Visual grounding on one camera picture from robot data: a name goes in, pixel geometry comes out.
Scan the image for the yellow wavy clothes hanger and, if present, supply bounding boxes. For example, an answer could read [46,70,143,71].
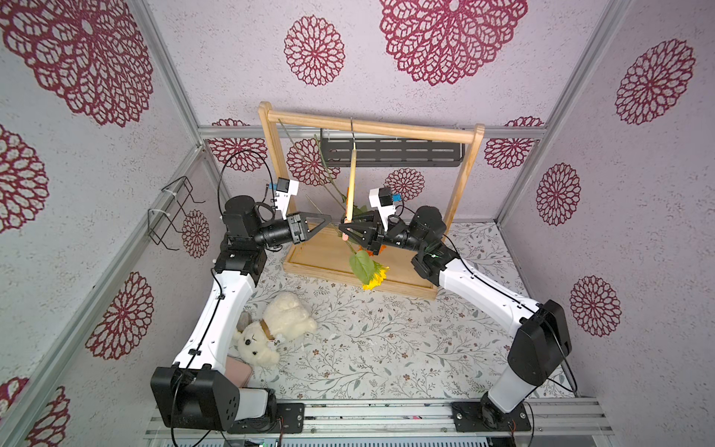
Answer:
[344,120,358,224]

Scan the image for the yellow artificial sunflower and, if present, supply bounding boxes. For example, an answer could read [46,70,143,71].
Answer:
[327,223,389,291]

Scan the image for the orange artificial flower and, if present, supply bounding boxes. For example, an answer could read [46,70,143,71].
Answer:
[279,121,384,256]

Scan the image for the peach artificial rose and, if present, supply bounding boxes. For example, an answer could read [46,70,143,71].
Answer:
[320,153,371,220]

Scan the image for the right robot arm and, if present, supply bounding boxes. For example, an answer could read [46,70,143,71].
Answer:
[338,206,572,428]

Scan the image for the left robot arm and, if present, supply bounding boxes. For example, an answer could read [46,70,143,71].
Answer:
[150,196,331,431]

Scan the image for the wooden clothes rack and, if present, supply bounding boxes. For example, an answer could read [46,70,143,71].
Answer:
[258,102,486,300]

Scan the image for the white plush teddy bear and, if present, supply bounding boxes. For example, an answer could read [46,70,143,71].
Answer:
[232,292,318,368]

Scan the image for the pink box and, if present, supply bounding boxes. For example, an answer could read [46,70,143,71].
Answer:
[223,356,253,389]

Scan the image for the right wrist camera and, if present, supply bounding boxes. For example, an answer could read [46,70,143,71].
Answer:
[369,186,402,230]

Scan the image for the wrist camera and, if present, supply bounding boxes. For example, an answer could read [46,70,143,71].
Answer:
[268,178,300,220]
[369,186,402,230]

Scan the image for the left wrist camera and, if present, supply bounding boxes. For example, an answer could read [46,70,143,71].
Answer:
[268,178,300,220]

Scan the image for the black wall shelf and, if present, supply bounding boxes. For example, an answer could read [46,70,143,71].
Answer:
[320,137,467,168]

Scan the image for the black wire wall rack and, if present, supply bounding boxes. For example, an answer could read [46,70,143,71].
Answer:
[146,175,204,251]

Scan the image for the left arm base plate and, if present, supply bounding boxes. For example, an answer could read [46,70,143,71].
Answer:
[228,403,305,435]

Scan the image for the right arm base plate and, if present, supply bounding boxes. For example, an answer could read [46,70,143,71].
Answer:
[451,400,532,434]

